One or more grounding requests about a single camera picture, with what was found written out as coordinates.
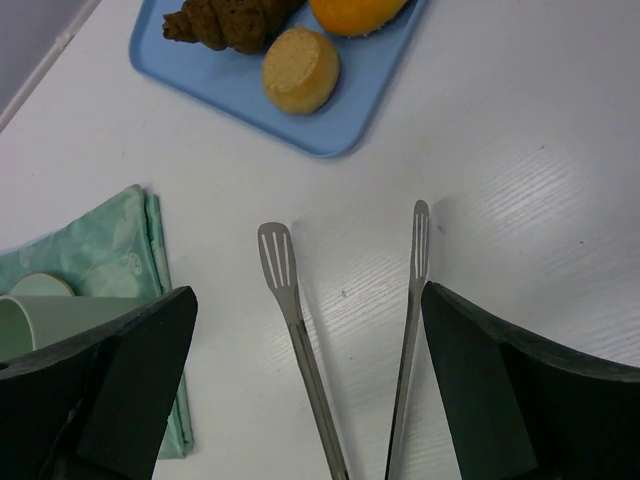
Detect orange glazed donut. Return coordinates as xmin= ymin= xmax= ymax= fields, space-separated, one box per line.
xmin=309 ymin=0 xmax=408 ymax=37

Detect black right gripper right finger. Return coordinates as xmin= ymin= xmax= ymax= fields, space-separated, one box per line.
xmin=421 ymin=282 xmax=639 ymax=479

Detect green cloth placemat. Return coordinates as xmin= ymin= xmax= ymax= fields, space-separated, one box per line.
xmin=1 ymin=185 xmax=193 ymax=460

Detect green plastic cup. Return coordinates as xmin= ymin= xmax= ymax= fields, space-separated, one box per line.
xmin=0 ymin=295 xmax=150 ymax=362

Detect steel serving tongs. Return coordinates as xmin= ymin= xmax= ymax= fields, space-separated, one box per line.
xmin=257 ymin=200 xmax=430 ymax=479

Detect green plate with flower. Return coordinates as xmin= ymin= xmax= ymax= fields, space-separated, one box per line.
xmin=9 ymin=272 xmax=75 ymax=297

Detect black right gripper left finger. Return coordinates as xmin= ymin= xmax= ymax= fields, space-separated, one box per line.
xmin=1 ymin=287 xmax=198 ymax=479

